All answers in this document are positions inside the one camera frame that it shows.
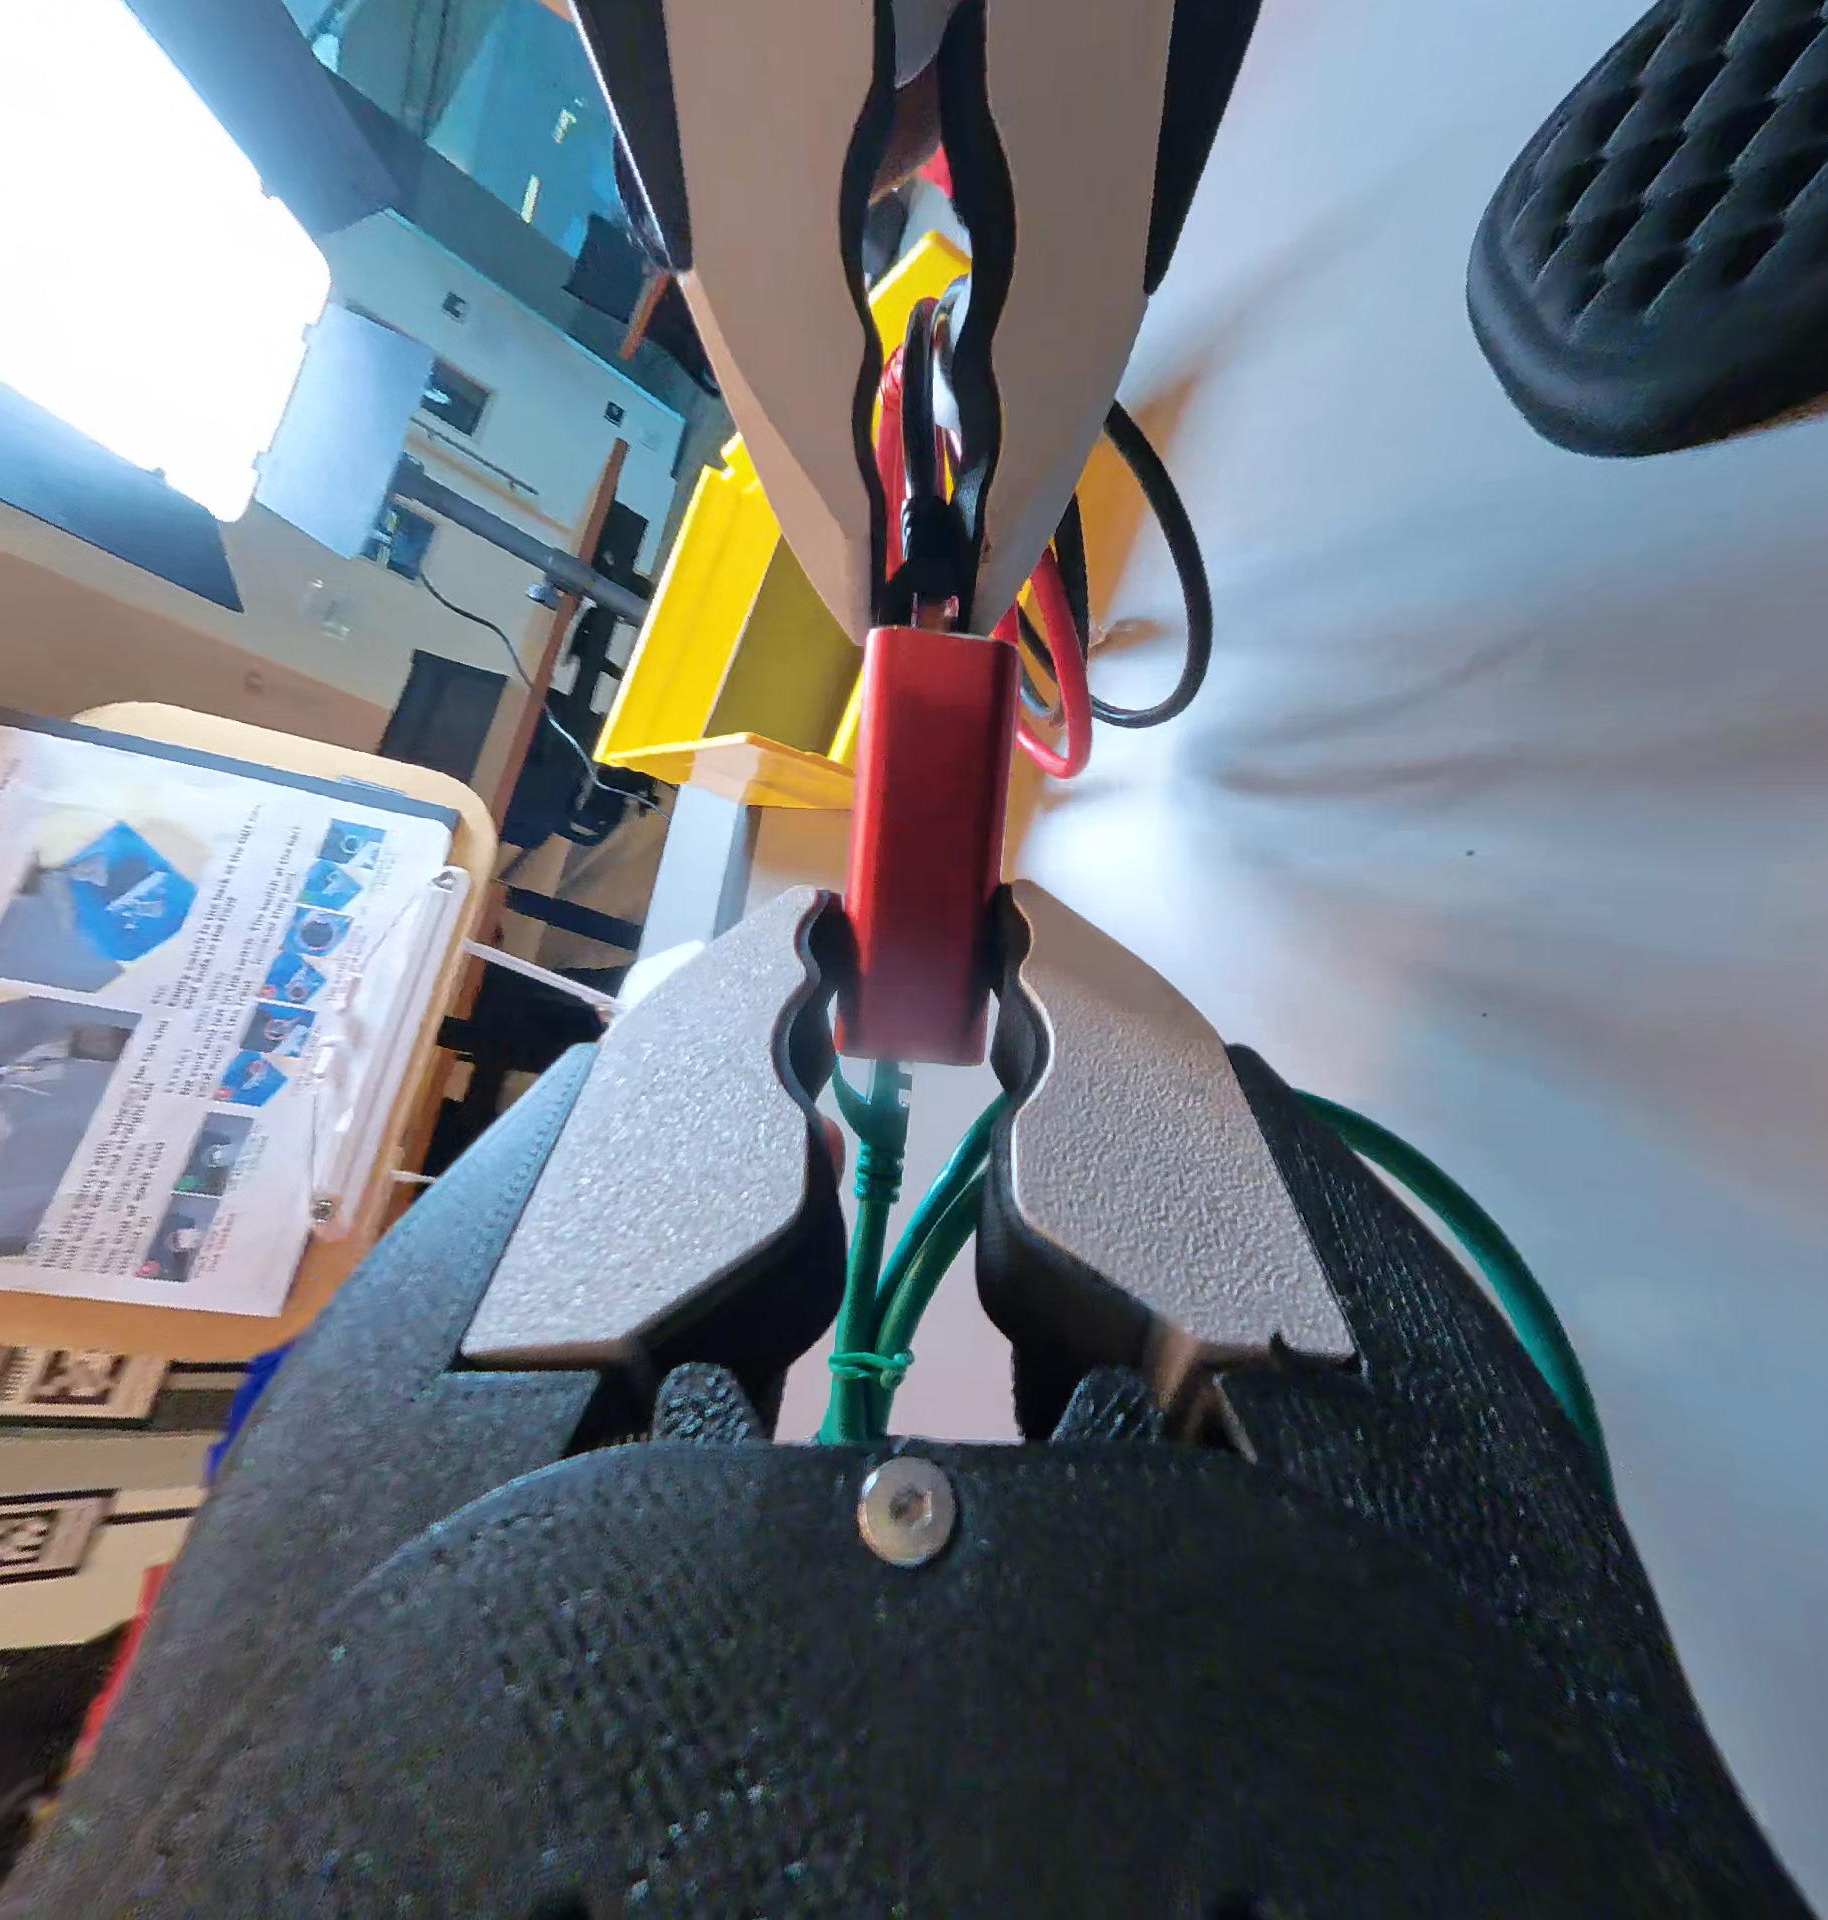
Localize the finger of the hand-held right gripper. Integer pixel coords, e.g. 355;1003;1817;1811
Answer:
937;0;1179;636
657;0;898;642

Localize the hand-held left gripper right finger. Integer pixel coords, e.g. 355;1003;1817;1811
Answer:
979;881;1359;1370

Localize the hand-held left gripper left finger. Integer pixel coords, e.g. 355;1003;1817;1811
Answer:
462;886;850;1370

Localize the green ethernet cable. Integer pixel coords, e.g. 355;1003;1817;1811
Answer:
816;1056;1614;1501

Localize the black ethernet cable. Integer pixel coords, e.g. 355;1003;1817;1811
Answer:
891;292;1213;730

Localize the red ethernet coupler box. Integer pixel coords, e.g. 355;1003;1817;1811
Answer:
830;626;1020;1069

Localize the yellow storage bin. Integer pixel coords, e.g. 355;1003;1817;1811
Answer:
593;224;1141;813

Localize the red ethernet cable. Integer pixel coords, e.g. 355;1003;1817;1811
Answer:
871;352;1096;782

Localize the clear sheet clip bar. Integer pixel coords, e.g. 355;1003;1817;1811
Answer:
307;867;473;1234

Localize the printed instruction sheet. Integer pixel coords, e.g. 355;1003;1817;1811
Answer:
0;716;458;1319

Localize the printed marker tag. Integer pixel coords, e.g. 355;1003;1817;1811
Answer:
0;1347;175;1432
0;1492;117;1589

